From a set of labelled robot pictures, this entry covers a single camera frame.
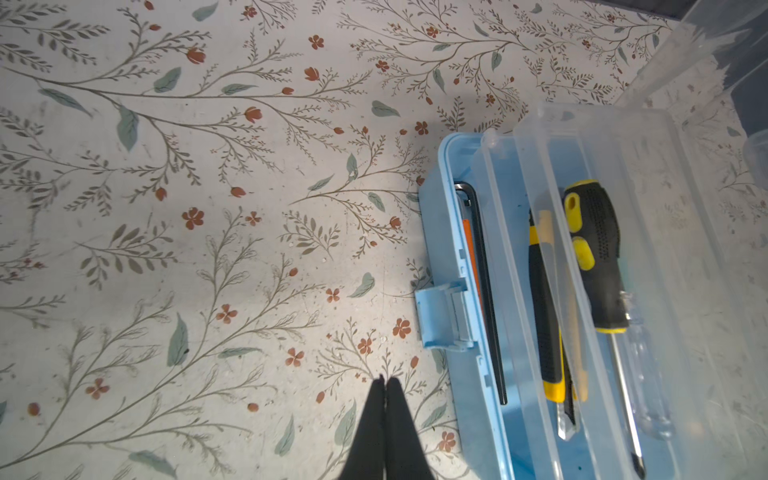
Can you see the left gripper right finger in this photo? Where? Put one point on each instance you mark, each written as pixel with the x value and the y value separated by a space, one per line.
pixel 404 456

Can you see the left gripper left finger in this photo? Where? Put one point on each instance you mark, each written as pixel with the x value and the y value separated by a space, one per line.
pixel 366 457

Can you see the yellow black utility knife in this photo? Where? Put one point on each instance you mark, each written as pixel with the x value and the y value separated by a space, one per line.
pixel 555 373

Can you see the orange pencil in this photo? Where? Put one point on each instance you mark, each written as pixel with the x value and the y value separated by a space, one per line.
pixel 468 233

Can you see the clear tool box lid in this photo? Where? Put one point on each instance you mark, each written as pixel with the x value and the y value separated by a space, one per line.
pixel 691 131

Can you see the black yellow screwdriver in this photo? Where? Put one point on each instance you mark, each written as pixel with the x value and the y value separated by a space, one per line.
pixel 595 237

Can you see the blue plastic tool box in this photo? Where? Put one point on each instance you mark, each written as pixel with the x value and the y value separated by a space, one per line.
pixel 512 176

